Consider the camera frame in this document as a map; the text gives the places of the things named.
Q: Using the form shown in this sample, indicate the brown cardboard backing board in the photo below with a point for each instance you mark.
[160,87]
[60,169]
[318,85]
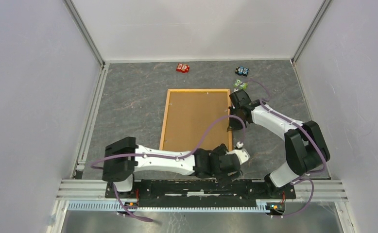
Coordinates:
[192,119]

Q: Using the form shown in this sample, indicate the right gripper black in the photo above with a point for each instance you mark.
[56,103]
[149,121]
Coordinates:
[233,125]

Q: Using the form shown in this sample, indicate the green toy block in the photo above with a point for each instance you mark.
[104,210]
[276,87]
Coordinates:
[238,85]

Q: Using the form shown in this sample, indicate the wooden picture frame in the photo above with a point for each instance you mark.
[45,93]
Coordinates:
[163,128]

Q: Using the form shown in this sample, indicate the red toy block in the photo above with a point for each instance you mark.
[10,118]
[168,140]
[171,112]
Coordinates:
[183,68]

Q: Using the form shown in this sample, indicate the black blue toy block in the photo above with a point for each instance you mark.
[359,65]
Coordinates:
[242,71]

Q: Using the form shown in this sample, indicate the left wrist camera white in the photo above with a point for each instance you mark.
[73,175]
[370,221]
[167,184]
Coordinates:
[241,153]

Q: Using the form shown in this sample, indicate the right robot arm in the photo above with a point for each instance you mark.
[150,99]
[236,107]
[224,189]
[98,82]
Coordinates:
[305,147]

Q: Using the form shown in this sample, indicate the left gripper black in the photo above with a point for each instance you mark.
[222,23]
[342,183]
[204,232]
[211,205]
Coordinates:
[225,178]

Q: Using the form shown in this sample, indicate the aluminium rail base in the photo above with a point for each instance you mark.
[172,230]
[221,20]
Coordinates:
[90,195]

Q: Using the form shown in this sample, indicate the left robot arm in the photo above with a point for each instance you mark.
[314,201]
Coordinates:
[124,157]

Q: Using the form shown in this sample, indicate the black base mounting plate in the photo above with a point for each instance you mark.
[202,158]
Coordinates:
[200,193]

